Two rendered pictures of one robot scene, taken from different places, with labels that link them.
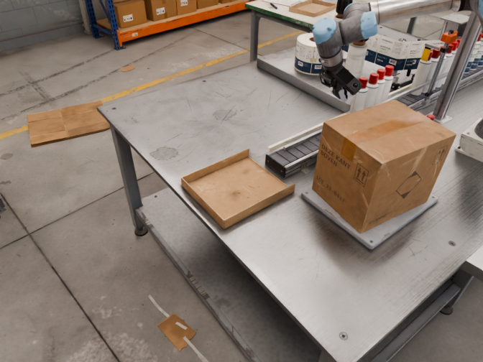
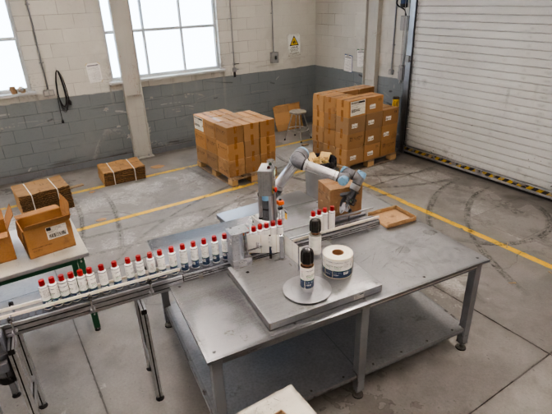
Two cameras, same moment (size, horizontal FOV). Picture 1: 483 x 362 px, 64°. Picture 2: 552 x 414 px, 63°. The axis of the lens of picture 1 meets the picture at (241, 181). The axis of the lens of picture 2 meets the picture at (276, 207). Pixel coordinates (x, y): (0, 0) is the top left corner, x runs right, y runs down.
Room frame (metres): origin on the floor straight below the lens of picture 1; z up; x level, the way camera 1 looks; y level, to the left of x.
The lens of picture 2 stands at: (4.55, -0.21, 2.57)
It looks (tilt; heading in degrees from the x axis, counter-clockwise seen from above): 25 degrees down; 192
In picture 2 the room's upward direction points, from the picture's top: 2 degrees counter-clockwise
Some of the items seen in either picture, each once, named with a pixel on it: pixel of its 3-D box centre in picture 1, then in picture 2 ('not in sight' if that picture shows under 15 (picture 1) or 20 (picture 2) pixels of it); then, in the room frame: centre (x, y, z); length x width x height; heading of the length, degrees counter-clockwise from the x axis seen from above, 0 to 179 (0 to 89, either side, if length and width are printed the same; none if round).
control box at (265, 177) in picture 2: not in sight; (267, 179); (1.63, -0.91, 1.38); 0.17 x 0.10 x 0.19; 3
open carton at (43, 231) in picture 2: not in sight; (43, 224); (1.80, -2.71, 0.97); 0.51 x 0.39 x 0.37; 50
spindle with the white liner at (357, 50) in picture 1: (356, 51); (315, 237); (1.80, -0.54, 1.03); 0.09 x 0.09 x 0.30
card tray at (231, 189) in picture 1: (237, 184); (391, 216); (1.02, 0.01, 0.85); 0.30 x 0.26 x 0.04; 128
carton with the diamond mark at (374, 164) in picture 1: (377, 164); (339, 196); (0.97, -0.43, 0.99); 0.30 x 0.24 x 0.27; 120
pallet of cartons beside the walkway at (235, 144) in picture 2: not in sight; (234, 144); (-2.05, -2.30, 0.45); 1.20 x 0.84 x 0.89; 46
